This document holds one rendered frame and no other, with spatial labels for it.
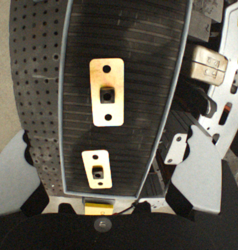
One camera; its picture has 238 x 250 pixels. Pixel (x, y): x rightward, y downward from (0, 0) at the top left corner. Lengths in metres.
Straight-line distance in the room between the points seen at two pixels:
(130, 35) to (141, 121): 0.11
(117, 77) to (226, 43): 0.33
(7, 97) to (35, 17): 1.17
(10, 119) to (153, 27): 1.76
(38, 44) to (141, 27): 0.57
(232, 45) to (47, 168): 1.01
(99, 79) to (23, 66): 0.59
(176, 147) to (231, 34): 0.32
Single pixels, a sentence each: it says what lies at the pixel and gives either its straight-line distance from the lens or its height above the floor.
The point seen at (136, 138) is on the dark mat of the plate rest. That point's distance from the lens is 0.22.
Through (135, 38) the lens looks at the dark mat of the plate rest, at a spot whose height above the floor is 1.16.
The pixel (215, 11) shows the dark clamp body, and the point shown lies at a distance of 0.34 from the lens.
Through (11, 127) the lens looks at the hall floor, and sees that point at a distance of 1.89.
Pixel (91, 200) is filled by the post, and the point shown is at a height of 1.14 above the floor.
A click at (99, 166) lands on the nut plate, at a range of 0.25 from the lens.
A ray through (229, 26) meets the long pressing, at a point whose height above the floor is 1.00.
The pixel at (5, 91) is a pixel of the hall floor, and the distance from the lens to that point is 1.75.
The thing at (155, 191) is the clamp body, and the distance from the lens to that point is 0.55.
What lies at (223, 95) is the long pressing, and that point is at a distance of 0.47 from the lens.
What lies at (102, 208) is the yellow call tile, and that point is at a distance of 0.35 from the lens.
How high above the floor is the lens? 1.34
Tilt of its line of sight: 62 degrees down
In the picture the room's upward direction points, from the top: 174 degrees clockwise
